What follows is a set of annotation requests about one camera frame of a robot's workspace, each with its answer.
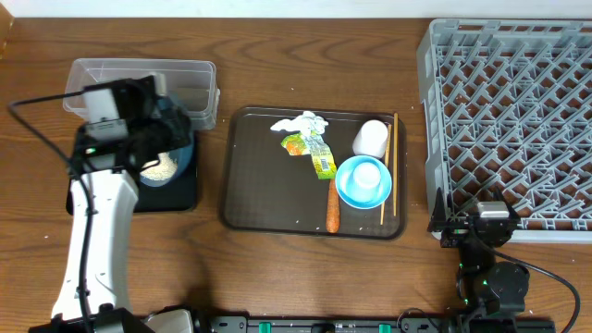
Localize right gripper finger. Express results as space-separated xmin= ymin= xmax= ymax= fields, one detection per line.
xmin=492 ymin=187 xmax=520 ymax=220
xmin=427 ymin=188 xmax=448 ymax=232

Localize pile of white rice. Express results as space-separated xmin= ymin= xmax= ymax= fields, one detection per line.
xmin=141 ymin=153 xmax=178 ymax=181

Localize dark blue plate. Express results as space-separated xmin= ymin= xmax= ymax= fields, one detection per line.
xmin=132 ymin=95 xmax=194 ymax=188

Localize light blue bowl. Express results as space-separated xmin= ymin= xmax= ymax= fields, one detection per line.
xmin=335 ymin=155 xmax=393 ymax=210

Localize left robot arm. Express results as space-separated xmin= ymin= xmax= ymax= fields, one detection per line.
xmin=35 ymin=72 xmax=196 ymax=332

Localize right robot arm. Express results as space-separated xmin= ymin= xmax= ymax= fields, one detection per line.
xmin=427 ymin=190 xmax=530 ymax=332

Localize grey dishwasher rack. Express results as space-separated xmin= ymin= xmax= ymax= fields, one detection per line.
xmin=417 ymin=18 xmax=591 ymax=244

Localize clear plastic bin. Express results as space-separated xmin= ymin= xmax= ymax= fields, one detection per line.
xmin=66 ymin=58 xmax=220 ymax=131

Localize black rectangular bin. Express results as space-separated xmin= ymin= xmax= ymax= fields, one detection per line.
xmin=65 ymin=130 xmax=201 ymax=217

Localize small white cup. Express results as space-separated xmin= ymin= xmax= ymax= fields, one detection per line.
xmin=352 ymin=162 xmax=381 ymax=190

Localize left wooden chopstick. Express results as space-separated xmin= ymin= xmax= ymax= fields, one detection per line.
xmin=379 ymin=122 xmax=393 ymax=227

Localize wooden chopstick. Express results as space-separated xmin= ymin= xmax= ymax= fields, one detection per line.
xmin=379 ymin=122 xmax=393 ymax=227
xmin=391 ymin=113 xmax=399 ymax=216

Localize white cup lying sideways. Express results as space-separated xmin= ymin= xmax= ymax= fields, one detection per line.
xmin=352 ymin=119 xmax=389 ymax=159

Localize orange carrot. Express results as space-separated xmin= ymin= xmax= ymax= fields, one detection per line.
xmin=326 ymin=179 xmax=340 ymax=233

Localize right wooden chopstick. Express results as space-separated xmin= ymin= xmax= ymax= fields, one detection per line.
xmin=391 ymin=113 xmax=399 ymax=216

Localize dark brown serving tray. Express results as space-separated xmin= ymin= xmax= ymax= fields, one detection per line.
xmin=220 ymin=106 xmax=407 ymax=241

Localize yellow green snack wrapper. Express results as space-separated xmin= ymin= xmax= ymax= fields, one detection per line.
xmin=281 ymin=131 xmax=337 ymax=179

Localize crumpled white tissue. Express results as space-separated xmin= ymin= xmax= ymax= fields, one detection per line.
xmin=270 ymin=111 xmax=328 ymax=136

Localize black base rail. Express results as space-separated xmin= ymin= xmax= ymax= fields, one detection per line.
xmin=195 ymin=315 xmax=556 ymax=333

